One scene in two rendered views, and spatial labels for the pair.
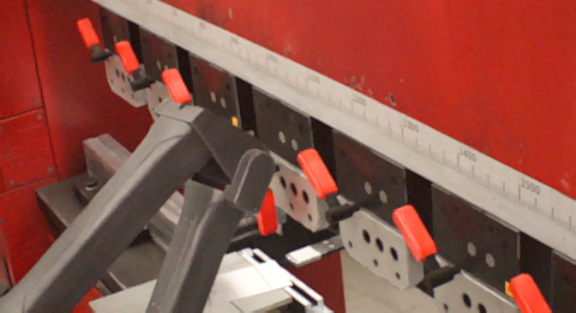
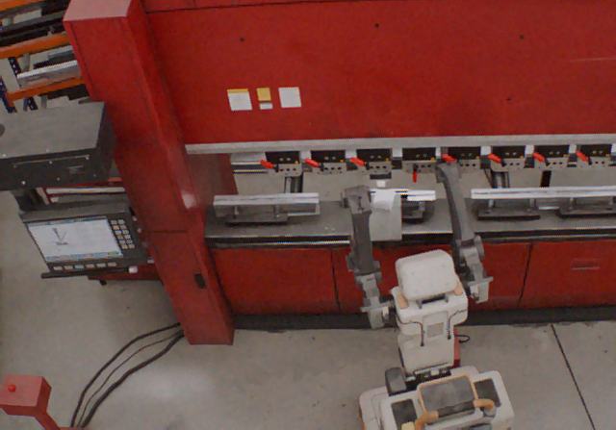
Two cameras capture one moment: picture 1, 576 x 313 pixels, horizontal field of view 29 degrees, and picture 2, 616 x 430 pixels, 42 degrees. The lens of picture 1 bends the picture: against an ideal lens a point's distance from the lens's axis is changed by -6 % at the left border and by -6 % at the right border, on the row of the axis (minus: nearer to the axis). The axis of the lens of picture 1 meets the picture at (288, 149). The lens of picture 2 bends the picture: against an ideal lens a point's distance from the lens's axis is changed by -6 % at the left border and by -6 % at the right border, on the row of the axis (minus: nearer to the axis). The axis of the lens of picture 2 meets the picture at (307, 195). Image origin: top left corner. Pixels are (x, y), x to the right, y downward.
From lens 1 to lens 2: 3.14 m
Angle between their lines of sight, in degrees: 49
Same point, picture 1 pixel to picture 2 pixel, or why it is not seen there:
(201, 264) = not seen: hidden behind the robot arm
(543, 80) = (539, 117)
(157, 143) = (454, 177)
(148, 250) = (295, 219)
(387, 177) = (473, 150)
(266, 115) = (409, 153)
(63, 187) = (213, 227)
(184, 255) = not seen: hidden behind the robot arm
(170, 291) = not seen: hidden behind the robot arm
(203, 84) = (366, 155)
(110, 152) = (234, 200)
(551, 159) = (539, 130)
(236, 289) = (386, 204)
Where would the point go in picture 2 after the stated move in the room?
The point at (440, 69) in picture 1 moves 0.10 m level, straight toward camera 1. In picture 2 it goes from (500, 123) to (522, 133)
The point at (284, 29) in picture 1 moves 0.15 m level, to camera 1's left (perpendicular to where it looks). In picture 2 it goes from (426, 131) to (411, 154)
